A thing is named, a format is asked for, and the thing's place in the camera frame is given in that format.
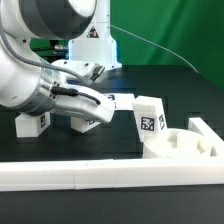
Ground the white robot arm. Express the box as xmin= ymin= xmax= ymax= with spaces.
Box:
xmin=0 ymin=0 xmax=115 ymax=123

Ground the black cable with connector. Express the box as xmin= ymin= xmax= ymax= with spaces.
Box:
xmin=31 ymin=44 xmax=70 ymax=58

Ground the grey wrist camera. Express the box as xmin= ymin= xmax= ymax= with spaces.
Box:
xmin=52 ymin=59 xmax=105 ymax=81

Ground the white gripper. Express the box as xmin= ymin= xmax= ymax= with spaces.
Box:
xmin=50 ymin=84 xmax=115 ymax=123

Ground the white round stool seat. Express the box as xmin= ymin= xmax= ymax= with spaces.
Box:
xmin=142 ymin=128 xmax=212 ymax=159

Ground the white sheet with tags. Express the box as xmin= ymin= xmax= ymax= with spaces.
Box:
xmin=106 ymin=93 xmax=135 ymax=111

